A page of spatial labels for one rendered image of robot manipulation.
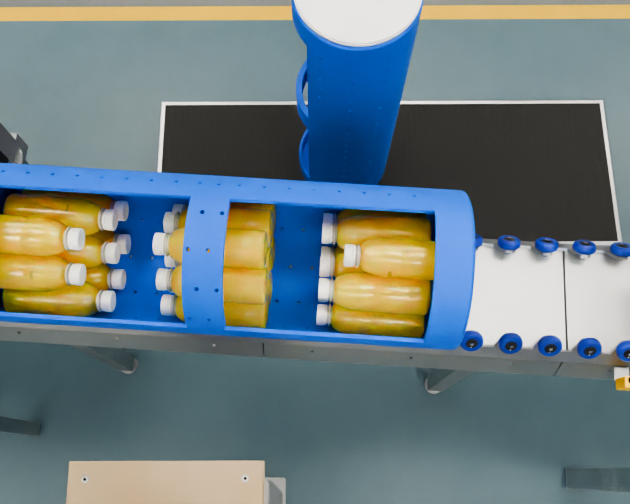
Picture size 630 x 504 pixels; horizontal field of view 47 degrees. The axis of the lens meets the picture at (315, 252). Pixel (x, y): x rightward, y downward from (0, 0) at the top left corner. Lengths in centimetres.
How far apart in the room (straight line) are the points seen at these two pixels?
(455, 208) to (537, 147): 133
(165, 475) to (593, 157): 179
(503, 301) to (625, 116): 148
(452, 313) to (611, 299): 46
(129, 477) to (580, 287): 93
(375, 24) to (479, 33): 133
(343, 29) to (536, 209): 111
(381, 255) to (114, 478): 58
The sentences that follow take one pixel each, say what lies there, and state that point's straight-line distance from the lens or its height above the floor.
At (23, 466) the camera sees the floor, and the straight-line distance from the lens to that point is 250.
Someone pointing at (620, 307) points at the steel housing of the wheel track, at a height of 93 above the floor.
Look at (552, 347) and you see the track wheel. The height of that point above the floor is 97.
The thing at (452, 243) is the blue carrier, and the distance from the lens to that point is 118.
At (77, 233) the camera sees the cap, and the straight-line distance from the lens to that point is 130.
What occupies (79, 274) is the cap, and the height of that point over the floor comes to 112.
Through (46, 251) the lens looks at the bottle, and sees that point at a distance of 131.
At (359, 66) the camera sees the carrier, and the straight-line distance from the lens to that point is 162.
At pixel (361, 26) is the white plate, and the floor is 104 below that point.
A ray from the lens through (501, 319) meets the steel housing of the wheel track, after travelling 148.
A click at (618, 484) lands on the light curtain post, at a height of 40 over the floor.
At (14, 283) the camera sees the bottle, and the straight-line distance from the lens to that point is 136.
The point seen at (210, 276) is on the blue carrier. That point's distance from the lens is 117.
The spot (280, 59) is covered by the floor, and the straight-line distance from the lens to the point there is 275.
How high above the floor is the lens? 233
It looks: 73 degrees down
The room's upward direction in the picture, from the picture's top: straight up
